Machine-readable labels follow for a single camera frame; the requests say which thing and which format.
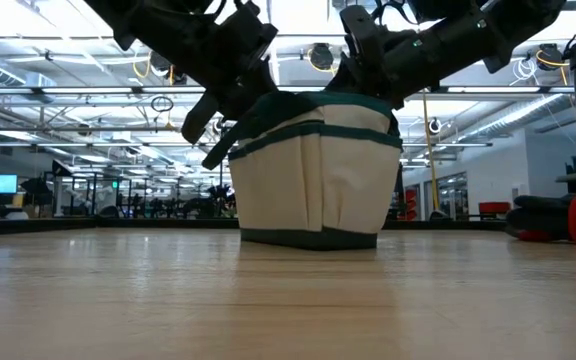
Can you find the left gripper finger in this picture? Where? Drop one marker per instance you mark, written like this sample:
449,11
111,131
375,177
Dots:
264,86
240,105

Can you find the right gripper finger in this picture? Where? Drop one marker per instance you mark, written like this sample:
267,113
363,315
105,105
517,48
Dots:
350,82
375,84

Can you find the canvas gardening bag green trim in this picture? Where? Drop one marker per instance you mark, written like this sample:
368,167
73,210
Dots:
318,185

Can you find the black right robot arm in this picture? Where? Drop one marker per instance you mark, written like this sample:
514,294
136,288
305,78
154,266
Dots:
468,35

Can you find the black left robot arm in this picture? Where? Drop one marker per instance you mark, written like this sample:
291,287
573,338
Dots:
158,25

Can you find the red storage bin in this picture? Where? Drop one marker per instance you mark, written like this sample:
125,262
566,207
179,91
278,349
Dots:
494,208

